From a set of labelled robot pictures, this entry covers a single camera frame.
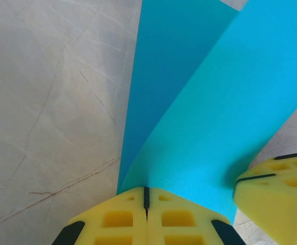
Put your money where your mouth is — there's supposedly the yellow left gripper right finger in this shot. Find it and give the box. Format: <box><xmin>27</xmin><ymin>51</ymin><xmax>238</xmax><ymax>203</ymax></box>
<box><xmin>147</xmin><ymin>187</ymin><xmax>246</xmax><ymax>245</ymax></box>

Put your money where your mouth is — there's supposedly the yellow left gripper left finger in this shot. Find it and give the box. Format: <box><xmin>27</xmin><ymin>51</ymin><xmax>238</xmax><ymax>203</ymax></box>
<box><xmin>52</xmin><ymin>186</ymin><xmax>148</xmax><ymax>245</ymax></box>

